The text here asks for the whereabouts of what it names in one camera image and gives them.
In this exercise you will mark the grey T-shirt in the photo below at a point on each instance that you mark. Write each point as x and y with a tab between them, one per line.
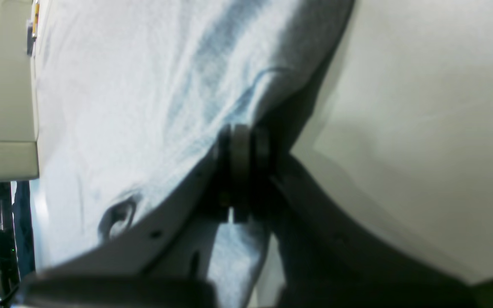
132	93

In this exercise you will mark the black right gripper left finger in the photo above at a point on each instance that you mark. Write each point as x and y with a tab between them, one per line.
171	246

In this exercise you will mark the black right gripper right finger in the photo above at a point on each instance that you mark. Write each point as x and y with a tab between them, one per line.
328	259

